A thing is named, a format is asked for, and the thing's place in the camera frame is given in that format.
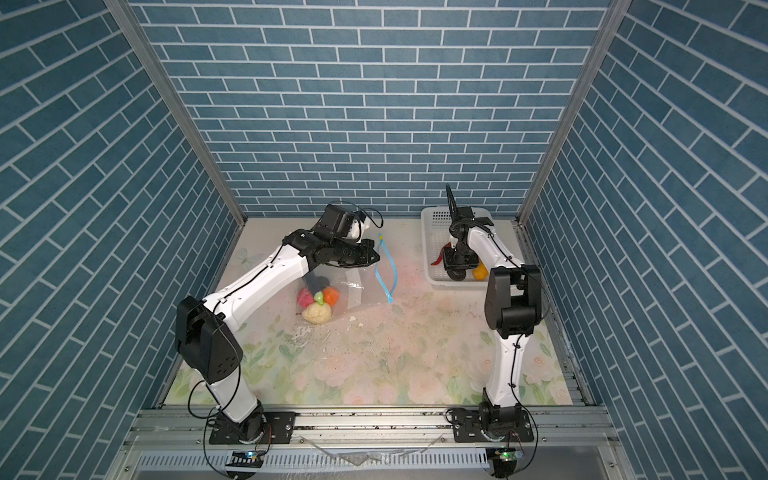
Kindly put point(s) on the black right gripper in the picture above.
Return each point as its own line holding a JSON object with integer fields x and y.
{"x": 450, "y": 261}

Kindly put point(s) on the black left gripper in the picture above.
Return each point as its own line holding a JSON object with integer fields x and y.
{"x": 366, "y": 245}

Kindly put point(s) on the clear zip top bag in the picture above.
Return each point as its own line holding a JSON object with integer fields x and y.
{"x": 360, "y": 288}

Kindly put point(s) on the long black food piece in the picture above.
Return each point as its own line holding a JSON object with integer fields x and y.
{"x": 315, "y": 283}

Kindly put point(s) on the pink round food ball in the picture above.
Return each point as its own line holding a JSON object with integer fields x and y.
{"x": 304, "y": 298}

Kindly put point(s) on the cream white food ball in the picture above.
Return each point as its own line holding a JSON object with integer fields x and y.
{"x": 317, "y": 314}

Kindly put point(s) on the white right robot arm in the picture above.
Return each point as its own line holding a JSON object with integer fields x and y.
{"x": 513, "y": 304}

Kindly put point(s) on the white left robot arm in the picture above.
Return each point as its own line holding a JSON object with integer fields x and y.
{"x": 205, "y": 328}

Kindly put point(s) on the yellow food ball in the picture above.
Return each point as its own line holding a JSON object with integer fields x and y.
{"x": 480, "y": 273}

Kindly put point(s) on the red chili pepper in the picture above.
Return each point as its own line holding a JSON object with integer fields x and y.
{"x": 441, "y": 254}

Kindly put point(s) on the white plastic perforated basket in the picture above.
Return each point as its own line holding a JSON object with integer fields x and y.
{"x": 436, "y": 234}

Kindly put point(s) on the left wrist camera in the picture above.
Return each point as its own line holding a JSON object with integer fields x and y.
{"x": 340, "y": 221}

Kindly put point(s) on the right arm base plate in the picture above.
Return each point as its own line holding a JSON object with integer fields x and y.
{"x": 490, "y": 424}

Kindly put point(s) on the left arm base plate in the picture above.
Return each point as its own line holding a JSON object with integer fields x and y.
{"x": 275, "y": 427}

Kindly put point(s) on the aluminium mounting rail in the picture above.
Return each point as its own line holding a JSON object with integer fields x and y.
{"x": 422, "y": 442}

